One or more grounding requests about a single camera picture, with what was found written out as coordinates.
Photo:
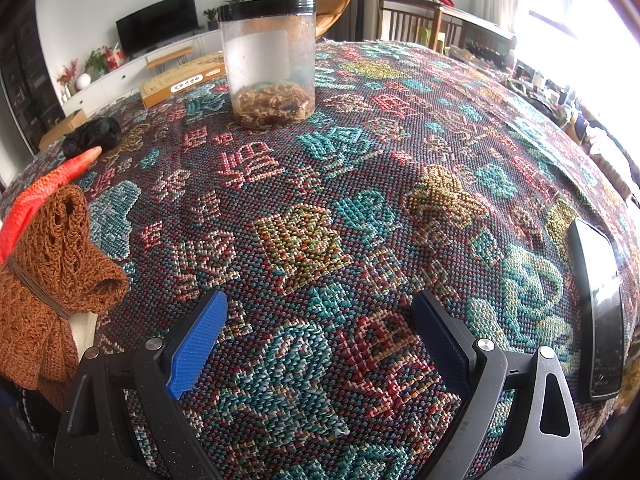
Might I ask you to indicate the red flower branches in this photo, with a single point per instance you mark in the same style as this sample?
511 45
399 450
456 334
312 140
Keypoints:
67 75

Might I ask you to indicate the black flat television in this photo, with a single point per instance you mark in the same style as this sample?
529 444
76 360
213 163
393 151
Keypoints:
155 22

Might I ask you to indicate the brown cardboard box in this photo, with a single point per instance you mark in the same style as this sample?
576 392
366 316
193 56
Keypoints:
60 127

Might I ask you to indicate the green plant with red decorations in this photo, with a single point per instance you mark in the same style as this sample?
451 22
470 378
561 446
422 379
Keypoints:
102 59

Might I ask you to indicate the white low cabinet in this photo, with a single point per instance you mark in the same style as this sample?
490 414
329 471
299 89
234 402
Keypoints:
115 80

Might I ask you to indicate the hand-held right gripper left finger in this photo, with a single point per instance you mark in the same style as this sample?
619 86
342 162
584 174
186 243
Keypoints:
197 340

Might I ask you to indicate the small black cloth bundle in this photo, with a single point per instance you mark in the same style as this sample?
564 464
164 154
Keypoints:
92 135

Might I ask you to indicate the orange rubber glove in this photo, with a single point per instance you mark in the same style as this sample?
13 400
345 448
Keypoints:
45 185

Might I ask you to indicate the wooden chair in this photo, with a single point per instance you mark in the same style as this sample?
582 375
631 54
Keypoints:
400 10

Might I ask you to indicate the long yellow cardboard box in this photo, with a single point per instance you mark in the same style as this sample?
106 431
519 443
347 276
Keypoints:
175 82

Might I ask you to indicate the clear plastic jar black lid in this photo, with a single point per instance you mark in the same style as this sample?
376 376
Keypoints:
270 60

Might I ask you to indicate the small potted plant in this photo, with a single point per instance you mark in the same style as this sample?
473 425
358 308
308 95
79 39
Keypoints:
212 19

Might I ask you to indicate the brown knitted cloth bundle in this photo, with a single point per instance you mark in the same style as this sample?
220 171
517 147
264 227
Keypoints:
45 270

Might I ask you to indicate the patterned woven blanket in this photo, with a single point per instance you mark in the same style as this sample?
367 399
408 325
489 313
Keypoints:
325 200

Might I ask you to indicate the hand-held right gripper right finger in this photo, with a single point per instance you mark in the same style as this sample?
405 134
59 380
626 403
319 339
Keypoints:
442 340

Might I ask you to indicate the small wooden bench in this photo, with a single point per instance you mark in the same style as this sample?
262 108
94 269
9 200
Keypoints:
167 55

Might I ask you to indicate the round white vase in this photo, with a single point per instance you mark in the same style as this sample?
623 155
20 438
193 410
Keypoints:
83 80

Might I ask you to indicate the dark display shelf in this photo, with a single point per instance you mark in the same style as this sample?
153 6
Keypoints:
25 85

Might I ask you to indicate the black smartphone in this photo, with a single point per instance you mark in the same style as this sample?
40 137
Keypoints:
600 310

